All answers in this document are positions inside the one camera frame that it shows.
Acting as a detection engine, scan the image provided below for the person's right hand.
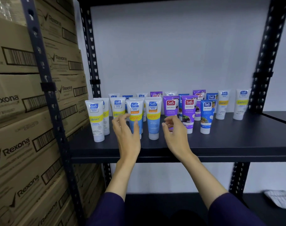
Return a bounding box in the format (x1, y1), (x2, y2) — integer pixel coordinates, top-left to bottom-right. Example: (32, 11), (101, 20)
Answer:
(162, 115), (193, 161)

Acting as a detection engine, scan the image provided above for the person's left hand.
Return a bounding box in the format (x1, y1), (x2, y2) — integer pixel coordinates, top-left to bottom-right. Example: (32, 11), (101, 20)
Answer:
(112, 113), (141, 161)

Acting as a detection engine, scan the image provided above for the person's right forearm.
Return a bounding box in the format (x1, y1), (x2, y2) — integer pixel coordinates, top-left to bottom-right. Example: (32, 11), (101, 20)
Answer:
(181, 152), (267, 226)

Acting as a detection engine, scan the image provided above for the person's left forearm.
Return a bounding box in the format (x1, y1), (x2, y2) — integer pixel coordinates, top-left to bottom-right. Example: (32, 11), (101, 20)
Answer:
(86, 158), (137, 226)

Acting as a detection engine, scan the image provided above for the white and blue tube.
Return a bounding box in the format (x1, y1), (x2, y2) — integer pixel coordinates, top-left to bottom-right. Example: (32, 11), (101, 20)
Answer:
(145, 97), (163, 140)
(126, 99), (144, 140)

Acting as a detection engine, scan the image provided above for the group of white yellow-band tubes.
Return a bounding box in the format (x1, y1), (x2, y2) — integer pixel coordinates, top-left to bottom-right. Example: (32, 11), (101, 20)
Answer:
(85, 89), (252, 143)

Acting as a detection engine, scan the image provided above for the black metal shelving rack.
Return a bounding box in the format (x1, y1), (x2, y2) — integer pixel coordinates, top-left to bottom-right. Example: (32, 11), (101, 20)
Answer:
(21, 0), (286, 226)

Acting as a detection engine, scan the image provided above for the stack of brown cardboard boxes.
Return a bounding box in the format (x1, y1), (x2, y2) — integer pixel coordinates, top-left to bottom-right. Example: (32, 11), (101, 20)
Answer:
(0, 0), (106, 226)

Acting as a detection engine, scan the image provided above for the white grey cloth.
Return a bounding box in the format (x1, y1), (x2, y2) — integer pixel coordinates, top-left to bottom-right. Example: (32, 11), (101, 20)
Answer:
(263, 190), (286, 210)

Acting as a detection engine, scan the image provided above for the clear plastic wrapped package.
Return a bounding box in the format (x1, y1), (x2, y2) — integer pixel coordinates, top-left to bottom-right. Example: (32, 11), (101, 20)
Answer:
(0, 0), (27, 26)

